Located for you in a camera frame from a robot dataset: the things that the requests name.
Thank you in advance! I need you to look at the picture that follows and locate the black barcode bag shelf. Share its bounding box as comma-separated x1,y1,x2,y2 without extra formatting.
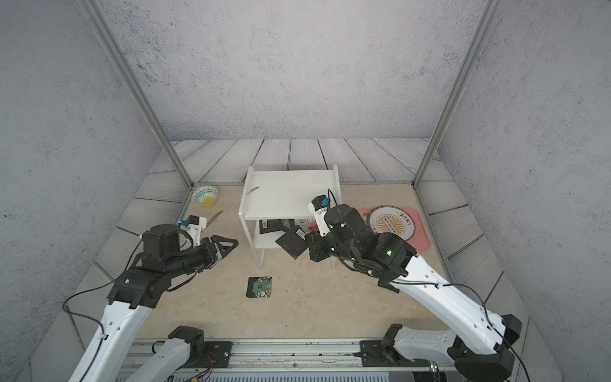
259,219,284,234

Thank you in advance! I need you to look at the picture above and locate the metal frame post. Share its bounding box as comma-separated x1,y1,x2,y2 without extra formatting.
412,0,502,190
78,0,195,190

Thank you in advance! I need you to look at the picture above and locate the small patterned bowl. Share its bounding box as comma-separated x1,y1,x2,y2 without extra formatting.
191,186,220,206

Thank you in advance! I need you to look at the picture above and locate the white orange pattern plate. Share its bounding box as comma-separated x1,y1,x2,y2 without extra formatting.
369,206,416,241

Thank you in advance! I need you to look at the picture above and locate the right metal frame post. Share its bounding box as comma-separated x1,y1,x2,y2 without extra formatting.
412,0,502,190

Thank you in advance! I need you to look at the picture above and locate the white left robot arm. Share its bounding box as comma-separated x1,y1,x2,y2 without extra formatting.
70,224,239,381

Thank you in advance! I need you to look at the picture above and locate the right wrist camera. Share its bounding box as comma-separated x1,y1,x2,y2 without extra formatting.
307,194,373,240

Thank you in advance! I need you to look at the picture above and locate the white tea bag lower shelf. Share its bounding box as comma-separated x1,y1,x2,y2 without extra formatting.
294,219,312,229

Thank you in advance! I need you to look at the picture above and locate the pink tray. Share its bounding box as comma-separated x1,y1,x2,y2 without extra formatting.
358,208,431,252

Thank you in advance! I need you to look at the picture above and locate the left metal frame post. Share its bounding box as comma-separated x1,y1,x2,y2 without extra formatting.
78,0,195,190

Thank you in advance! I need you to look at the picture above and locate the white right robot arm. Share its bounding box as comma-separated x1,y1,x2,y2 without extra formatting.
305,232,522,381

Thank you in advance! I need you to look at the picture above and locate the metal base rail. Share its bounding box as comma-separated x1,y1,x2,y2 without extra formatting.
166,338,465,381

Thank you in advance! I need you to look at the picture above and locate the black barcode tea bag top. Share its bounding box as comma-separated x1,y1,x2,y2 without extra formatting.
275,226,308,259

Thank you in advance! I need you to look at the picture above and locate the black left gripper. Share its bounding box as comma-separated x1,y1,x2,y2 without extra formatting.
165,235,240,280

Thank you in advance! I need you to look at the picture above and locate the green label tea bag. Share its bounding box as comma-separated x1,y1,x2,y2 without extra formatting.
246,276,273,299

